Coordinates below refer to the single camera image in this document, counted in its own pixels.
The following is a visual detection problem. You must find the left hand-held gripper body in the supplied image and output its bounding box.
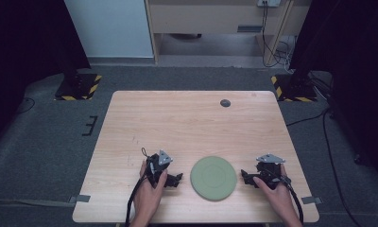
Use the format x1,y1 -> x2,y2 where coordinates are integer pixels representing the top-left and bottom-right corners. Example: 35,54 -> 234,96
145,149 -> 175,189

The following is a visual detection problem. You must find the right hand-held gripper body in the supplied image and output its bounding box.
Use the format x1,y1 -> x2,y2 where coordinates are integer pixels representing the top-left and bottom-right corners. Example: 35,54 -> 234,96
254,153 -> 293,190

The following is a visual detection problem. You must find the green round plate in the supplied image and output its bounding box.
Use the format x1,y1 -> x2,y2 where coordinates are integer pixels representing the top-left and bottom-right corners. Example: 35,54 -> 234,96
190,155 -> 238,202

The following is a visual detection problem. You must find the person's left hand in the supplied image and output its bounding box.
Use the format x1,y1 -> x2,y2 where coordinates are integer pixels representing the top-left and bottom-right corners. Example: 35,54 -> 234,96
132,160 -> 169,221

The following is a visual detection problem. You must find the person's right hand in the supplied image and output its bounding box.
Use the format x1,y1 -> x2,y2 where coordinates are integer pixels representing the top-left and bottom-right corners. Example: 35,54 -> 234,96
252,164 -> 296,221

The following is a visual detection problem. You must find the grey tape strip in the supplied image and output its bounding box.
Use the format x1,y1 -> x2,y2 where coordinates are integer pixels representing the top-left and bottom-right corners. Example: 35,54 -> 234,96
68,194 -> 92,204
301,196 -> 323,205

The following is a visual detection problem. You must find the striped black stand base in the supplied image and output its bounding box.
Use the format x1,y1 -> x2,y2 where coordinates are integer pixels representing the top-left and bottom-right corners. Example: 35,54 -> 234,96
270,74 -> 318,103
54,73 -> 103,102

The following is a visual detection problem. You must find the black curtain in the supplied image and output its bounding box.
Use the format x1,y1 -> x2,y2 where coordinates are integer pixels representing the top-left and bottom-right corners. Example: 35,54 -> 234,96
288,0 -> 378,187
0,0 -> 92,149

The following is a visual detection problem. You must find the light wooden desk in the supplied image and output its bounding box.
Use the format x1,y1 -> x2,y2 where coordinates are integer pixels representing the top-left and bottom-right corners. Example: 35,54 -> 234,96
145,0 -> 313,66

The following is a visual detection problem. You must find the grey power strip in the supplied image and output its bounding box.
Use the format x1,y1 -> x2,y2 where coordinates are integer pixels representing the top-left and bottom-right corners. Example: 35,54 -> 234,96
256,0 -> 282,8

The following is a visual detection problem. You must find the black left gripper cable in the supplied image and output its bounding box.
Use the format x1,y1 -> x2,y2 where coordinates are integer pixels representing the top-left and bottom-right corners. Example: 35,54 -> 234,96
125,147 -> 151,227

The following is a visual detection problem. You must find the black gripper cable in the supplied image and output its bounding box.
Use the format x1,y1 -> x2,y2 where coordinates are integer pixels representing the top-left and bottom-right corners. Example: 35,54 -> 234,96
281,176 -> 305,227
125,147 -> 151,227

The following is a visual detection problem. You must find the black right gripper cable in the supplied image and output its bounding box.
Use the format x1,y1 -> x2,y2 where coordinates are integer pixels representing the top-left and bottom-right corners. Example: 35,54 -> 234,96
281,176 -> 305,227

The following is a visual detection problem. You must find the white cable bundle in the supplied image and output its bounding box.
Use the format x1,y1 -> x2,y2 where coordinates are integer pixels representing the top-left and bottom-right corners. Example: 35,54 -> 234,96
276,36 -> 298,74

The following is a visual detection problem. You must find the black hanging cable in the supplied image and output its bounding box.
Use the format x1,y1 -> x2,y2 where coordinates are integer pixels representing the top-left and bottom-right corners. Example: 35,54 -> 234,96
261,1 -> 293,68

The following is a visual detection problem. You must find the thin black floor cable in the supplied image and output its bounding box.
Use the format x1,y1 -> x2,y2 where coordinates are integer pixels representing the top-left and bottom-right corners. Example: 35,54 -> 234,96
16,96 -> 36,115

